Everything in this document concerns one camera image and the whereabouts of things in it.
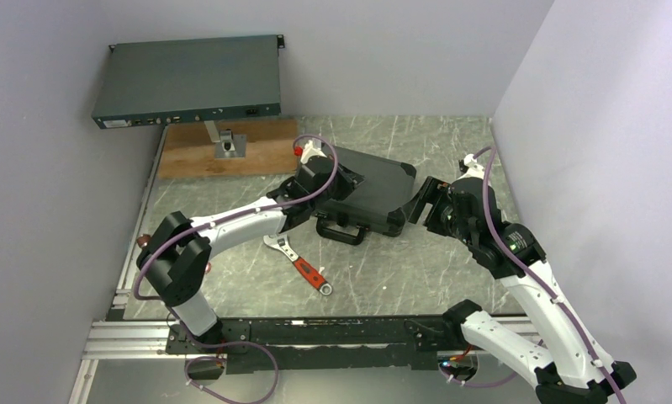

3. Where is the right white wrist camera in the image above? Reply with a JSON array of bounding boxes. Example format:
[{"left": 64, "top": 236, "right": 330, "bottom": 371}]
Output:
[{"left": 459, "top": 154, "right": 484, "bottom": 179}]

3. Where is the grey rack-mount network unit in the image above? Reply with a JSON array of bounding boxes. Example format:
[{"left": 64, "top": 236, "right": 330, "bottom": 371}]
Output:
[{"left": 91, "top": 34, "right": 286, "bottom": 129}]

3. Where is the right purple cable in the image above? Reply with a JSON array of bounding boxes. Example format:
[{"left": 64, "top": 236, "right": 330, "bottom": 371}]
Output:
[{"left": 439, "top": 146, "right": 629, "bottom": 404}]

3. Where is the purple cable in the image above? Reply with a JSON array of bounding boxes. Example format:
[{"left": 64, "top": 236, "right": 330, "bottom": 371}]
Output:
[
  {"left": 439, "top": 146, "right": 629, "bottom": 404},
  {"left": 132, "top": 134, "right": 340, "bottom": 404}
]

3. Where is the black poker set case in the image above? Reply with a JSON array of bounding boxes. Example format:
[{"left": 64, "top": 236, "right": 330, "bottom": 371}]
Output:
[{"left": 315, "top": 146, "right": 416, "bottom": 246}]

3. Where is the wooden board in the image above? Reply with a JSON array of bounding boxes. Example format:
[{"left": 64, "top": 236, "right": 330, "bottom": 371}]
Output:
[{"left": 157, "top": 119, "right": 298, "bottom": 179}]

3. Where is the red handled adjustable wrench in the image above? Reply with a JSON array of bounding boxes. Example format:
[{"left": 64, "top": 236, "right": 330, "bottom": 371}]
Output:
[{"left": 262, "top": 233, "right": 333, "bottom": 296}]

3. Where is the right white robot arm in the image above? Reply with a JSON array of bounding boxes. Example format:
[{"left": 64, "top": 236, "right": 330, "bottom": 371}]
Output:
[{"left": 407, "top": 177, "right": 637, "bottom": 403}]

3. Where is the grey metal stand bracket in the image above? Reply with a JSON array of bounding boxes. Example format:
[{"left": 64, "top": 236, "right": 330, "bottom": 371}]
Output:
[{"left": 204, "top": 121, "right": 247, "bottom": 159}]

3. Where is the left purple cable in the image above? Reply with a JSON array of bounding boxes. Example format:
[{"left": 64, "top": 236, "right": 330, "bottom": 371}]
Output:
[{"left": 132, "top": 134, "right": 340, "bottom": 404}]

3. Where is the copper pipe fitting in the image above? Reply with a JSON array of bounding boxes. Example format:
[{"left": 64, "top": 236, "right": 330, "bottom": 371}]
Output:
[{"left": 135, "top": 234, "right": 151, "bottom": 249}]

